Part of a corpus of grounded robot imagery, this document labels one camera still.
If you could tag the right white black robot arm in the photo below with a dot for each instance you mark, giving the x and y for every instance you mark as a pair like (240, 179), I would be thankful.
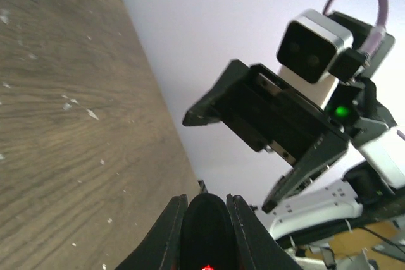
(367, 183)

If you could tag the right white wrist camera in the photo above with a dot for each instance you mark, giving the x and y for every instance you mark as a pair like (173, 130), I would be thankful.
(310, 45)

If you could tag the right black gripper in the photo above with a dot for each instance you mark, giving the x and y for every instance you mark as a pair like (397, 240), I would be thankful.
(264, 110)

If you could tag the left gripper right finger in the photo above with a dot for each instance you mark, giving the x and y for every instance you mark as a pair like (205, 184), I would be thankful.
(255, 248)

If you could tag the black remote control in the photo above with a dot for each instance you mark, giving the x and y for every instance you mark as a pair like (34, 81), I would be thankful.
(207, 235)

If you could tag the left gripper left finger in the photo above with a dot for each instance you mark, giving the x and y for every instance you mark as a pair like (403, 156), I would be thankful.
(160, 248)

